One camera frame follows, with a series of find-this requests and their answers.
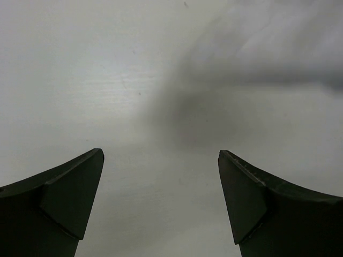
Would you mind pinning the white skirt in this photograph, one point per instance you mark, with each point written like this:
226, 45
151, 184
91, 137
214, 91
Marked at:
285, 43

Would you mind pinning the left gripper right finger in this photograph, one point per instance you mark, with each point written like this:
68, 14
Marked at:
270, 216

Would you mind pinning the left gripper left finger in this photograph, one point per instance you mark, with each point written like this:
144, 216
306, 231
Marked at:
47, 214

